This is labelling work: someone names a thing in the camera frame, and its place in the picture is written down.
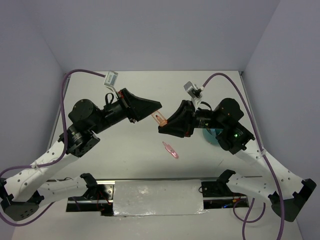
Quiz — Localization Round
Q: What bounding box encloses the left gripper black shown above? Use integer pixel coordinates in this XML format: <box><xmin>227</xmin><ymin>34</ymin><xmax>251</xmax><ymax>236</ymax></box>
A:
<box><xmin>90</xmin><ymin>88</ymin><xmax>162</xmax><ymax>135</ymax></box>

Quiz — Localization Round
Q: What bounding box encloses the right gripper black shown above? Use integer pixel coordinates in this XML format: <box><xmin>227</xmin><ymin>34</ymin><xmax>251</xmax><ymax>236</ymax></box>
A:
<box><xmin>158</xmin><ymin>98</ymin><xmax>226</xmax><ymax>137</ymax></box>

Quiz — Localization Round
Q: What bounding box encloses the clear orange highlighter cap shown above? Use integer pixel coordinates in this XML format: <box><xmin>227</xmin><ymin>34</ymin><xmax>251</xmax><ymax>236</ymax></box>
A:
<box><xmin>151</xmin><ymin>110</ymin><xmax>166</xmax><ymax>125</ymax></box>

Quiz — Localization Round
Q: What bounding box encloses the pink highlighter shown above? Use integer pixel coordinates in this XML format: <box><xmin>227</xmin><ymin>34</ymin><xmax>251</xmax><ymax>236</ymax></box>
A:
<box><xmin>162</xmin><ymin>141</ymin><xmax>179</xmax><ymax>159</ymax></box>

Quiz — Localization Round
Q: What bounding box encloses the orange highlighter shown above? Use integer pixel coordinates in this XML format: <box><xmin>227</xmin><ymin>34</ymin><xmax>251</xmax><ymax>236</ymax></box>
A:
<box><xmin>156</xmin><ymin>115</ymin><xmax>168</xmax><ymax>127</ymax></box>

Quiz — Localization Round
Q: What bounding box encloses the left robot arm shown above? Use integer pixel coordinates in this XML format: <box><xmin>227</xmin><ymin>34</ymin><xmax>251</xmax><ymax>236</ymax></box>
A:
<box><xmin>0</xmin><ymin>88</ymin><xmax>162</xmax><ymax>222</ymax></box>

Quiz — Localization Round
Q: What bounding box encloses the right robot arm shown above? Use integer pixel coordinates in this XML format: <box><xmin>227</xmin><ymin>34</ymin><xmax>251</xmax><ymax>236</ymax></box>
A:
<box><xmin>158</xmin><ymin>98</ymin><xmax>317</xmax><ymax>222</ymax></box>

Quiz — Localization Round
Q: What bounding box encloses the teal round pen holder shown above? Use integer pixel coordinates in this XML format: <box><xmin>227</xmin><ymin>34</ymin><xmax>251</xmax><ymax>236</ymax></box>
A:
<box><xmin>202</xmin><ymin>128</ymin><xmax>222</xmax><ymax>146</ymax></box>

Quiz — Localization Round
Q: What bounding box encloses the silver foil sheet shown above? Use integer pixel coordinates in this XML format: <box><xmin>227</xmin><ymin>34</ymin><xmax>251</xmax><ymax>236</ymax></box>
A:
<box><xmin>113</xmin><ymin>179</ymin><xmax>206</xmax><ymax>217</ymax></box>

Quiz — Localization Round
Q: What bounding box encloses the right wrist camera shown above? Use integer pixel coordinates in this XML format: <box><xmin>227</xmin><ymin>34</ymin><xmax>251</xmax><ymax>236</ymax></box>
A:
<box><xmin>183</xmin><ymin>81</ymin><xmax>204</xmax><ymax>109</ymax></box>

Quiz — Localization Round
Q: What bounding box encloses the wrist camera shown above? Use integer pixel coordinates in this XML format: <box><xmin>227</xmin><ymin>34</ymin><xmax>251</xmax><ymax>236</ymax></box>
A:
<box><xmin>103</xmin><ymin>70</ymin><xmax>119</xmax><ymax>93</ymax></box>
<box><xmin>183</xmin><ymin>81</ymin><xmax>204</xmax><ymax>109</ymax></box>

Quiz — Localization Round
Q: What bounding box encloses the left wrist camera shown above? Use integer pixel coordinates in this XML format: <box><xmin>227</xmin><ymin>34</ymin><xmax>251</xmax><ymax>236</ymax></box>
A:
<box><xmin>103</xmin><ymin>70</ymin><xmax>119</xmax><ymax>93</ymax></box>

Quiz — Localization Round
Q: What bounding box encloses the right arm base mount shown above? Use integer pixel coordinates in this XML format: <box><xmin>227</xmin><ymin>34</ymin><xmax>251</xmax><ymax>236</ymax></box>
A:
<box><xmin>198</xmin><ymin>181</ymin><xmax>249</xmax><ymax>210</ymax></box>

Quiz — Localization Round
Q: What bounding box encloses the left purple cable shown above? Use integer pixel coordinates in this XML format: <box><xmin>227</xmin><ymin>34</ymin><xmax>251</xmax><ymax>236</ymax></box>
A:
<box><xmin>0</xmin><ymin>68</ymin><xmax>108</xmax><ymax>227</ymax></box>

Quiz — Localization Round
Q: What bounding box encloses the purple cable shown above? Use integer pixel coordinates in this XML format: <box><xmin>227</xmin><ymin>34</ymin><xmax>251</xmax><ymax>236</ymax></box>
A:
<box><xmin>0</xmin><ymin>68</ymin><xmax>108</xmax><ymax>227</ymax></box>
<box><xmin>201</xmin><ymin>72</ymin><xmax>286</xmax><ymax>240</ymax></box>

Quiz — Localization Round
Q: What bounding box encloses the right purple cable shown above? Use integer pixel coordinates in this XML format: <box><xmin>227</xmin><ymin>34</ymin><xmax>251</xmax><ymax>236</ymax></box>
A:
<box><xmin>201</xmin><ymin>72</ymin><xmax>286</xmax><ymax>240</ymax></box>

